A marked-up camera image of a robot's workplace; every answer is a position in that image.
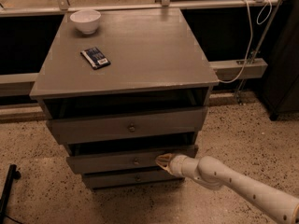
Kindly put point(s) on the dark blue snack packet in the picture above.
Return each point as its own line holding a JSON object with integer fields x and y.
{"x": 95, "y": 58}

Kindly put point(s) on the yellow translucent gripper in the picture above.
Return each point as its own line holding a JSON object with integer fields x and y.
{"x": 176, "y": 165}

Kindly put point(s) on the thin metal tripod leg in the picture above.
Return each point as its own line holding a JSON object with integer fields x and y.
{"x": 251, "y": 56}

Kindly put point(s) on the grey top drawer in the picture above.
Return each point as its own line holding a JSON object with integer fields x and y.
{"x": 113, "y": 127}

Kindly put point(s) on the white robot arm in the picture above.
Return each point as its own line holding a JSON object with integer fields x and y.
{"x": 213, "y": 174}

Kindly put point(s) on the grey drawer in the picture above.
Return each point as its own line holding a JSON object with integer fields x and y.
{"x": 124, "y": 160}
{"x": 126, "y": 177}
{"x": 113, "y": 127}

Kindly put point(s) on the white ceramic bowl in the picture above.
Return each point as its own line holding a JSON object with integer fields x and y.
{"x": 86, "y": 21}

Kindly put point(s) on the grey wooden drawer cabinet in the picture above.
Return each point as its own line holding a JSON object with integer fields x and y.
{"x": 156, "y": 64}

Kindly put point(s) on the dark cabinet at right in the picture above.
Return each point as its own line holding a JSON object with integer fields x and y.
{"x": 280, "y": 85}

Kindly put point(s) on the black stand base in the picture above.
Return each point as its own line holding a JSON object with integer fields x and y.
{"x": 12, "y": 174}

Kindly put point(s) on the grey bottom drawer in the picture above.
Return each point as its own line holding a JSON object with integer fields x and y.
{"x": 126, "y": 177}

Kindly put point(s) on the grey metal railing frame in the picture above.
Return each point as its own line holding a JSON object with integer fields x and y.
{"x": 124, "y": 3}

